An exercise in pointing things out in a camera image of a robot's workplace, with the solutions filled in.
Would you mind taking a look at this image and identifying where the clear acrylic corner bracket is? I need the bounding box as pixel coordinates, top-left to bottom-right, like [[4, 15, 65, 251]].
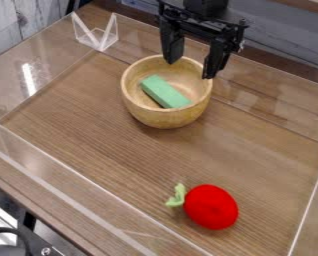
[[70, 13, 118, 52]]

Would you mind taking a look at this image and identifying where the black cable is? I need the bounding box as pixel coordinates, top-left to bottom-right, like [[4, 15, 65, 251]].
[[0, 227, 32, 256]]

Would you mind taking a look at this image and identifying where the red plush tomato toy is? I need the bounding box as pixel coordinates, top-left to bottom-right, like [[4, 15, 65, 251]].
[[165, 183, 239, 230]]

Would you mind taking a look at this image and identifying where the green rectangular block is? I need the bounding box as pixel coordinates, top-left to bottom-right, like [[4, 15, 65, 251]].
[[140, 75, 191, 109]]

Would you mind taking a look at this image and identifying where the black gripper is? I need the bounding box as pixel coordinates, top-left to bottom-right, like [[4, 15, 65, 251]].
[[157, 0, 248, 79]]

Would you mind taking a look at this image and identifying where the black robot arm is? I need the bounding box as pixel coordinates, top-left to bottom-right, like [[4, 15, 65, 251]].
[[157, 0, 248, 79]]

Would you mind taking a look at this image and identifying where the light wooden bowl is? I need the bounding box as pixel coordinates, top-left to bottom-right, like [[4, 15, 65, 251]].
[[120, 55, 212, 129]]

